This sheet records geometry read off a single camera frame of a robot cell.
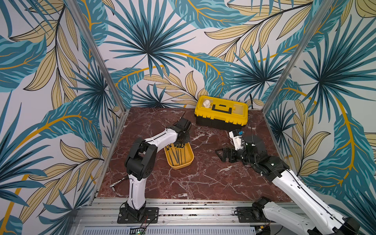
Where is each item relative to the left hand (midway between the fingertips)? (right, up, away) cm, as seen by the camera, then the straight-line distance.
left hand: (185, 140), depth 96 cm
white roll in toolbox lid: (+14, +24, -2) cm, 28 cm away
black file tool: (-5, -4, +1) cm, 7 cm away
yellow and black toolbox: (+24, +17, +1) cm, 29 cm away
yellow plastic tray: (-4, -9, -1) cm, 10 cm away
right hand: (+19, -2, -23) cm, 30 cm away
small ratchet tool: (-40, -23, -15) cm, 49 cm away
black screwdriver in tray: (-11, -5, +1) cm, 13 cm away
